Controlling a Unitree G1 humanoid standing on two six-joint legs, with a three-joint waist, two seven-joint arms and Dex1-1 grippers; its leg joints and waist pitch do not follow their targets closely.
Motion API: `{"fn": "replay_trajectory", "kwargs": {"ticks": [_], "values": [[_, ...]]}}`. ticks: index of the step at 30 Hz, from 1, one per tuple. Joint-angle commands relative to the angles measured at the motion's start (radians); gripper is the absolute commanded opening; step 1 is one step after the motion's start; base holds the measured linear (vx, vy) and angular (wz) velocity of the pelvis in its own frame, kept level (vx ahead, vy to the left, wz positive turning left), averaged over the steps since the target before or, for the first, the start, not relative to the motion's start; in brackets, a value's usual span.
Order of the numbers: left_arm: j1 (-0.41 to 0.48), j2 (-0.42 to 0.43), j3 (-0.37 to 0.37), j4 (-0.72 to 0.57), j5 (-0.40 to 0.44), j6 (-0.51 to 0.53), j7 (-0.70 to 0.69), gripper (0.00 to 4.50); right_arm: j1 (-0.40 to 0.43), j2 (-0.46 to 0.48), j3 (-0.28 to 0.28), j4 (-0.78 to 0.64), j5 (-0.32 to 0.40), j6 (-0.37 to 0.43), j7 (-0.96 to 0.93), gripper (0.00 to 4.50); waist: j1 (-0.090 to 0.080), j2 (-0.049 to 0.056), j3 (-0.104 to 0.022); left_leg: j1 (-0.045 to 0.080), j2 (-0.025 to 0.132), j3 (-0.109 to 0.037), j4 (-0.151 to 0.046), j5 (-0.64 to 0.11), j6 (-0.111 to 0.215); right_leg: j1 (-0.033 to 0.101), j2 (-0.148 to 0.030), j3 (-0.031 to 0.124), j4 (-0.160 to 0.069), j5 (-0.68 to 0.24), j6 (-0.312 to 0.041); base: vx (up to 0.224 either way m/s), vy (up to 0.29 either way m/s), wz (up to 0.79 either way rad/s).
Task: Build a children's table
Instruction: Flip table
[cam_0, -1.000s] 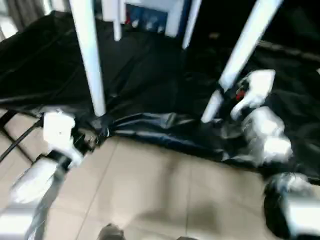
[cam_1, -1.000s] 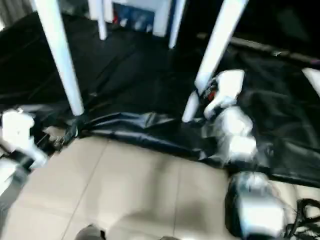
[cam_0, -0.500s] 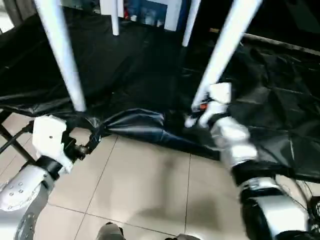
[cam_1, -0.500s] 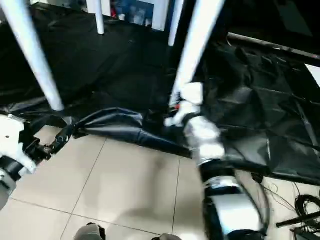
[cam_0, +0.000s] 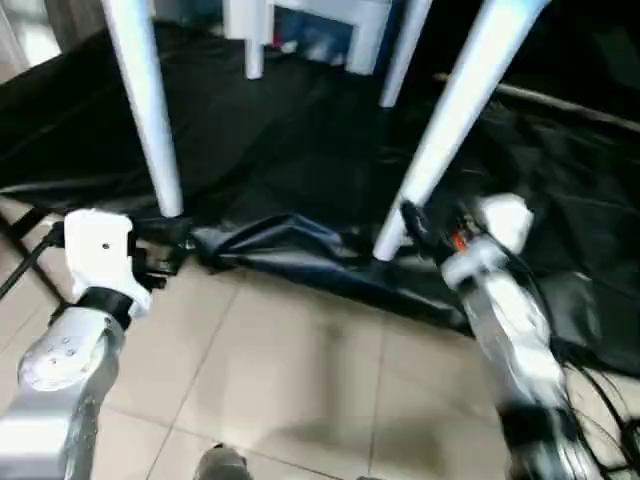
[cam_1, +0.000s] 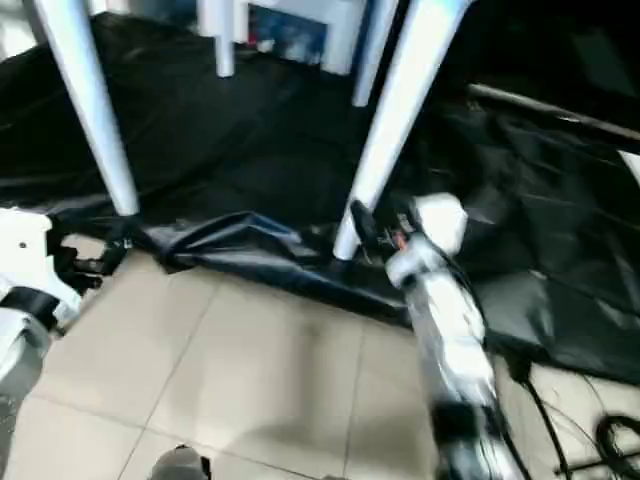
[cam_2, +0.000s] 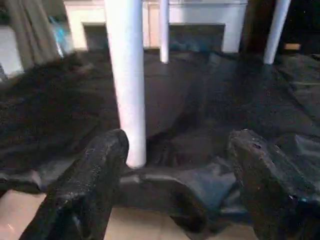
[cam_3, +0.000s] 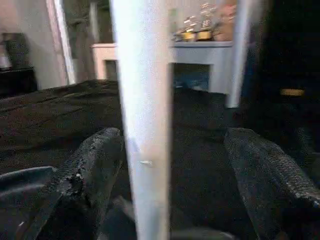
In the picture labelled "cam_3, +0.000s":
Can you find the white glass-door cabinet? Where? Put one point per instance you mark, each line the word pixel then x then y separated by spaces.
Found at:
pixel 200 52

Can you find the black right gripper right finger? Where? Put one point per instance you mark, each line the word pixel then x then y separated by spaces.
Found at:
pixel 275 195

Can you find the grey curtain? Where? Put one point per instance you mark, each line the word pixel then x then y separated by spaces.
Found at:
pixel 82 37

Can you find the dark wooden sideboard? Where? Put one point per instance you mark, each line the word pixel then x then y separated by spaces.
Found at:
pixel 17 80

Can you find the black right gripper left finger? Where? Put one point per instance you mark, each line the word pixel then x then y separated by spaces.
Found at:
pixel 82 187

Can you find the clear glass ornament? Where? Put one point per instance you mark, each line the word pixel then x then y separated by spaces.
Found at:
pixel 190 27

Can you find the small tan label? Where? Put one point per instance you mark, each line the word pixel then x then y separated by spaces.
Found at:
pixel 292 92

